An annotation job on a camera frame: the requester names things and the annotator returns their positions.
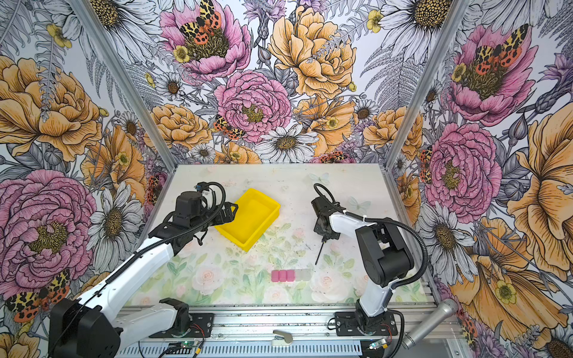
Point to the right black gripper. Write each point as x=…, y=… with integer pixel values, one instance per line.
x=317, y=229

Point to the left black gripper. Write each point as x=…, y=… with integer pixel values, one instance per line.
x=229, y=217

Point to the black yellow screwdriver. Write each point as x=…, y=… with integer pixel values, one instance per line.
x=319, y=253

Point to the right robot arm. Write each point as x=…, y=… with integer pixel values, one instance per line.
x=386, y=258

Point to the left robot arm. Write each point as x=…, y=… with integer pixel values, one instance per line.
x=88, y=327

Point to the yellow plastic bin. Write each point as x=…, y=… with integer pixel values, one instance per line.
x=256, y=212

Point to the pink block row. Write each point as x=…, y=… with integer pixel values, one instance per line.
x=291, y=275

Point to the silver microphone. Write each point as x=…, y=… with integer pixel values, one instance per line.
x=445, y=309

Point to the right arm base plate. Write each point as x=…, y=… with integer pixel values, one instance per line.
x=358, y=324

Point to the aluminium front rail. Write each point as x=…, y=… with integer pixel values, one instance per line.
x=308, y=322

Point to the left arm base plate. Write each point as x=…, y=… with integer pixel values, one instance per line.
x=199, y=325

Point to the grey rail lever handle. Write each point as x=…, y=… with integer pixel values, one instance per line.
x=282, y=338

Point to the white ventilated cable duct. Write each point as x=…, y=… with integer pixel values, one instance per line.
x=343, y=348

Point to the left aluminium corner post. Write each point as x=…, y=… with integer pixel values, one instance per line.
x=104, y=44

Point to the aluminium corner post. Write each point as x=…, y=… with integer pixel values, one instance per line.
x=447, y=36
x=104, y=44

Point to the right aluminium corner post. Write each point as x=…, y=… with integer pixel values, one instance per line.
x=447, y=36

